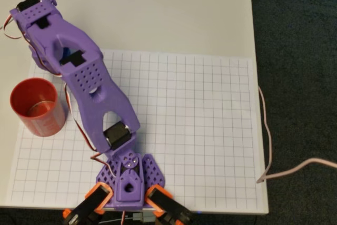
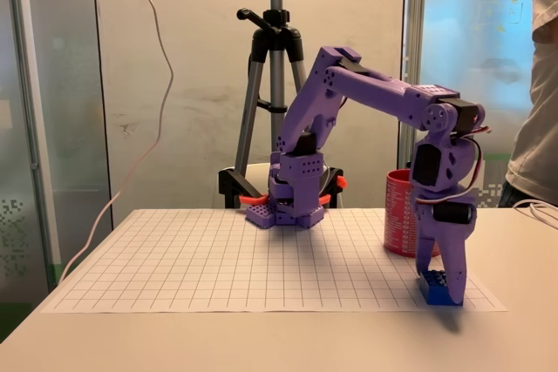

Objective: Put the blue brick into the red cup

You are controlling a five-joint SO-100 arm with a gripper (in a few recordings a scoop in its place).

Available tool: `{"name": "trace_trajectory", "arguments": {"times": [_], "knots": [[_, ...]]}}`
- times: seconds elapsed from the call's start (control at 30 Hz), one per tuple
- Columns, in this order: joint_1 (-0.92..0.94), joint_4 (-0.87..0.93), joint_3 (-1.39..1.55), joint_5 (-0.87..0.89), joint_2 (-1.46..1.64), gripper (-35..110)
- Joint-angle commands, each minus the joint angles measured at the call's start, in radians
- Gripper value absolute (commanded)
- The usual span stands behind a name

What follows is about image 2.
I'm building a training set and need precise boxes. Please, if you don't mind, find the blue toy brick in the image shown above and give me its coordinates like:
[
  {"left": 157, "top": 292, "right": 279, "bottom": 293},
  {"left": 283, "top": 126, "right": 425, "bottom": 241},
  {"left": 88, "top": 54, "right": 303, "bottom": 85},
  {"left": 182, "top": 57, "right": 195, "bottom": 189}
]
[{"left": 418, "top": 270, "right": 464, "bottom": 306}]

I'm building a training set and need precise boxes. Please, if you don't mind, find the red cup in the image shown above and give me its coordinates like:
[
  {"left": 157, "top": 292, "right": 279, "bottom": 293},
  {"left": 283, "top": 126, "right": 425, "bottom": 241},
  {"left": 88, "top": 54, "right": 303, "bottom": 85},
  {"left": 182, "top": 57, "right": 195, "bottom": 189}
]
[{"left": 383, "top": 168, "right": 442, "bottom": 259}]

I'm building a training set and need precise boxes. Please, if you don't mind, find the black orange table clamp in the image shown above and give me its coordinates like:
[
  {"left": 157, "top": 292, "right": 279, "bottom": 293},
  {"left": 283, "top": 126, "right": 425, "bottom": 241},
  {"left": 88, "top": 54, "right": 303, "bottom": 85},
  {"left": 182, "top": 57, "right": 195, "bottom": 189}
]
[
  {"left": 217, "top": 166, "right": 269, "bottom": 210},
  {"left": 317, "top": 166, "right": 350, "bottom": 209}
]

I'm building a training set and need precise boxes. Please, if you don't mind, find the person in white shirt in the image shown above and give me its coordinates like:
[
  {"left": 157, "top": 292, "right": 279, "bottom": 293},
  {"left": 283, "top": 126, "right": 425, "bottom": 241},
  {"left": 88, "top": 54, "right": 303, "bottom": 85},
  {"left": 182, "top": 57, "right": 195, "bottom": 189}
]
[{"left": 499, "top": 0, "right": 558, "bottom": 209}]

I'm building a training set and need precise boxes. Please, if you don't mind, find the white grid paper sheet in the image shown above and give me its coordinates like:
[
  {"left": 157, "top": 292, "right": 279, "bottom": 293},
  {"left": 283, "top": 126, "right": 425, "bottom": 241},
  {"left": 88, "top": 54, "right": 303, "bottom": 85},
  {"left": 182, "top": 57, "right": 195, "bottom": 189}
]
[{"left": 41, "top": 208, "right": 509, "bottom": 315}]

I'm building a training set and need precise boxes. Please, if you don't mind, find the thin white cable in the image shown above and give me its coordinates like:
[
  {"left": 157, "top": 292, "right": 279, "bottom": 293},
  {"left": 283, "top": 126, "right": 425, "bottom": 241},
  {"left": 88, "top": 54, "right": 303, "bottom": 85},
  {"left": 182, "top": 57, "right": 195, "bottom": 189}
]
[{"left": 512, "top": 200, "right": 558, "bottom": 221}]

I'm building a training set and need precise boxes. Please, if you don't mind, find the metal partition frame post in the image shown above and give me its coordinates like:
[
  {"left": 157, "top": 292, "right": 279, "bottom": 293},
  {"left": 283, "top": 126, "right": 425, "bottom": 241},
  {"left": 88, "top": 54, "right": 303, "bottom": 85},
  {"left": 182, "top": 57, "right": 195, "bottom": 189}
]
[
  {"left": 3, "top": 0, "right": 62, "bottom": 267},
  {"left": 398, "top": 0, "right": 429, "bottom": 172}
]

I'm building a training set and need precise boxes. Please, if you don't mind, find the pink cable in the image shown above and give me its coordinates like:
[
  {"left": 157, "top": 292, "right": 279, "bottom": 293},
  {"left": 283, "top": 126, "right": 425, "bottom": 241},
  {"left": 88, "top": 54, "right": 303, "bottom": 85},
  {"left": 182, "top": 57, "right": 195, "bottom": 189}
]
[{"left": 58, "top": 0, "right": 174, "bottom": 284}]

